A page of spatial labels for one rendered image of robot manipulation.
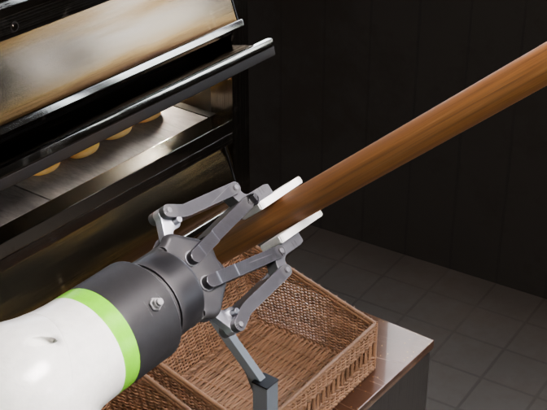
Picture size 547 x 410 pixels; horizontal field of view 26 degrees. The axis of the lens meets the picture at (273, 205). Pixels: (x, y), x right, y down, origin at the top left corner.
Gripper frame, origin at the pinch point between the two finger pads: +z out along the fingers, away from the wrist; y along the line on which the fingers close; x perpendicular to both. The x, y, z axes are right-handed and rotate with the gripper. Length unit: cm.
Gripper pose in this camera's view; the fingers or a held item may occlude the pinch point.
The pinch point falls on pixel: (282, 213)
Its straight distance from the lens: 114.7
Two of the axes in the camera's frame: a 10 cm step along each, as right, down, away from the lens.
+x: 6.2, -3.6, -7.0
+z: 5.8, -3.9, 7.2
